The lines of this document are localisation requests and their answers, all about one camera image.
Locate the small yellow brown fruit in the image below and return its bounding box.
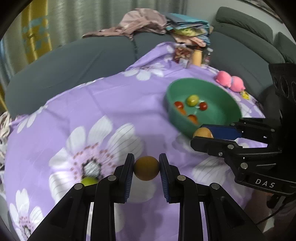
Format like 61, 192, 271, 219
193, 127, 214, 138

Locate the green yellow fruit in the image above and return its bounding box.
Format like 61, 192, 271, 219
186, 94, 199, 107

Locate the brown yellow round fruit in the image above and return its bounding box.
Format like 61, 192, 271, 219
133, 156, 159, 181

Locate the large orange mandarin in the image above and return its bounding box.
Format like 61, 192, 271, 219
187, 114, 199, 125

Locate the red cherry tomato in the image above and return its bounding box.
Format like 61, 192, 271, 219
199, 101, 208, 111
174, 101, 184, 109

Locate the pink plush toy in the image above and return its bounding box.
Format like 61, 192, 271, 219
215, 71, 232, 88
230, 76, 245, 92

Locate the green plastic bowl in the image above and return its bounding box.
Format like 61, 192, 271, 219
165, 78, 242, 138

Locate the clear plastic bottle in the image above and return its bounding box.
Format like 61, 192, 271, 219
202, 48, 213, 65

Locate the grey sofa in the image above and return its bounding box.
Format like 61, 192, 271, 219
5, 6, 295, 117

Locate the beige wooden bottle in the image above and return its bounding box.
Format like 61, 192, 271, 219
192, 47, 203, 67

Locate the dried flower packet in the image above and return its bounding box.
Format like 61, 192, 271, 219
173, 45, 193, 68

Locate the folded colourful cloth pile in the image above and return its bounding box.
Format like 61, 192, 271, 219
165, 13, 213, 48

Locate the white knitted cloth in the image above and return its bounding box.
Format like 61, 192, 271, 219
0, 111, 12, 167

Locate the pink crumpled cloth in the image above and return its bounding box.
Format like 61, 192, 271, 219
82, 8, 167, 40

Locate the yellow patterned curtain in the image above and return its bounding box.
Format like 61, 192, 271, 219
21, 0, 53, 63

